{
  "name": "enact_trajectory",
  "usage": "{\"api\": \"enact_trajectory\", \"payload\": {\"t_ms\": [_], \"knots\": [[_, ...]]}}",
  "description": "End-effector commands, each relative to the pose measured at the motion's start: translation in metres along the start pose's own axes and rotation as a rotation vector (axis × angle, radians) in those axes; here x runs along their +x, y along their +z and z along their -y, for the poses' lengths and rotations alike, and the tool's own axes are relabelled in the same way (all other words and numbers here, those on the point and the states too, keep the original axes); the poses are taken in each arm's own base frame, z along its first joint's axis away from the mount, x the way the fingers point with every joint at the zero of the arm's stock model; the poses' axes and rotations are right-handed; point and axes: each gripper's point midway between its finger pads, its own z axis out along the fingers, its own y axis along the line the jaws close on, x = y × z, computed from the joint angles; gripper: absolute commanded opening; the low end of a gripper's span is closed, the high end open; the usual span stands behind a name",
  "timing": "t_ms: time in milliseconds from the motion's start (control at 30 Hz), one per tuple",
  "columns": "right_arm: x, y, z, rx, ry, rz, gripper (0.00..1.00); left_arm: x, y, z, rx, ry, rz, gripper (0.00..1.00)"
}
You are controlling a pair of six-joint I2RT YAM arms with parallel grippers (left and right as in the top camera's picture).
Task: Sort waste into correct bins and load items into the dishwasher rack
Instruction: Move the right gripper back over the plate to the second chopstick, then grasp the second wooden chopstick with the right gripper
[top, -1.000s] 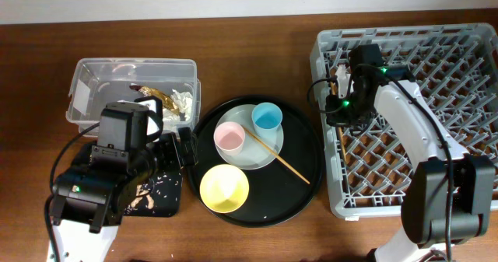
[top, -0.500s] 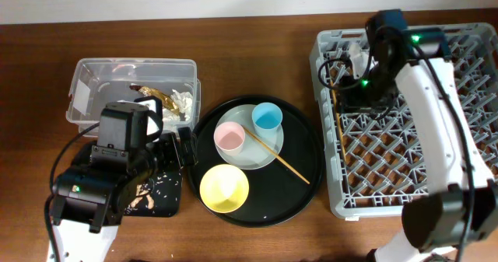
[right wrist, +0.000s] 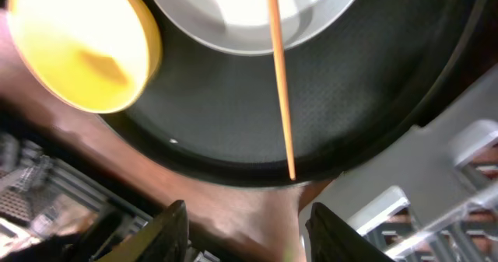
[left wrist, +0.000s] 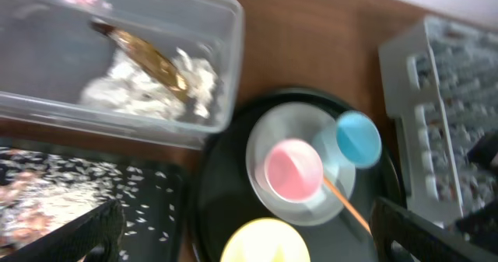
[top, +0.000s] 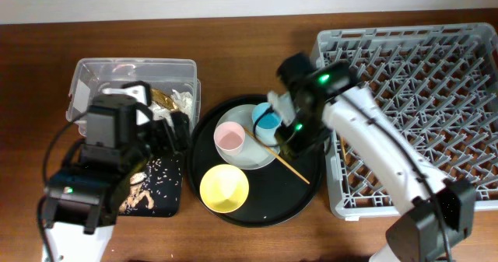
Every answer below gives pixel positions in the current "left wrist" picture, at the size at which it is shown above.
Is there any black rectangular tray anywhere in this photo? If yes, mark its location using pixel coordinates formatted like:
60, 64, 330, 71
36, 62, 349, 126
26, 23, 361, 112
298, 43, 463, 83
0, 137, 188, 262

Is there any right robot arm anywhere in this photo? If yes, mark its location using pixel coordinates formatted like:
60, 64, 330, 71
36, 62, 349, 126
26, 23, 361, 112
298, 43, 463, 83
455, 131, 497, 254

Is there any grey dishwasher rack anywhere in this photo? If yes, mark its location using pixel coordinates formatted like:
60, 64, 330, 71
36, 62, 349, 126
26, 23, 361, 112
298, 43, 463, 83
379, 16, 497, 225

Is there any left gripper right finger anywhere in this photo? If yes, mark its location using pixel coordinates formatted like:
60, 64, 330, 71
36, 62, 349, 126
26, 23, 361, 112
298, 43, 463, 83
370, 197, 497, 261

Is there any blue cup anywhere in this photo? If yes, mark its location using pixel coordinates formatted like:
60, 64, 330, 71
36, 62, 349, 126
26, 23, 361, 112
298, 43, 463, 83
312, 110, 382, 169

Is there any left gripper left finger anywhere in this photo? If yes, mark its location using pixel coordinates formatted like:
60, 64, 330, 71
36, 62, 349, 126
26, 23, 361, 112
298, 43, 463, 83
1, 200, 125, 262

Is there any yellow bowl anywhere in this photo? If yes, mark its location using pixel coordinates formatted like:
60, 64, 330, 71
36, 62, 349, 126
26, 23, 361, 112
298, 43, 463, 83
219, 218, 310, 262

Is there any food scraps and rice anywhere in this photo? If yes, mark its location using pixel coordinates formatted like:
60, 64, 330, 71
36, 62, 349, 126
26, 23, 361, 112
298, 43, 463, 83
0, 147, 176, 261

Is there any clear plastic bin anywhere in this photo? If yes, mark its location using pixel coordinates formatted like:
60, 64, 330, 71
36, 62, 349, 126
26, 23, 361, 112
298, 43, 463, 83
1, 0, 244, 149

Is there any grey round plate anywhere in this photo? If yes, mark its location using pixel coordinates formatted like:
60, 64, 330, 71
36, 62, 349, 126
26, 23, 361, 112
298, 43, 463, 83
246, 103, 356, 226

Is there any wooden chopstick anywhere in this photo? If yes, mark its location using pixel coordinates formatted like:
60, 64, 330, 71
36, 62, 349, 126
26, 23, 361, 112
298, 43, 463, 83
323, 177, 371, 235

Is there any white napkin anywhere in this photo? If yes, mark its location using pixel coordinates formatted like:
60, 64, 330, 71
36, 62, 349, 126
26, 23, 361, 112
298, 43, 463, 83
79, 48, 218, 120

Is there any pink cup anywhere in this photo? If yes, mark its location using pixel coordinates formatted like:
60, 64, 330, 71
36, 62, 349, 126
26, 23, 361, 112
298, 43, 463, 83
255, 138, 324, 203

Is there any round black tray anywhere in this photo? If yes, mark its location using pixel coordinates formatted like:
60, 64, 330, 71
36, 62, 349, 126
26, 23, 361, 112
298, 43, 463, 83
188, 86, 408, 262

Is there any gold foil wrapper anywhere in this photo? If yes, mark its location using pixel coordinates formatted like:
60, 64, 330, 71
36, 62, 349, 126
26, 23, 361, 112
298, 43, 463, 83
89, 19, 190, 102

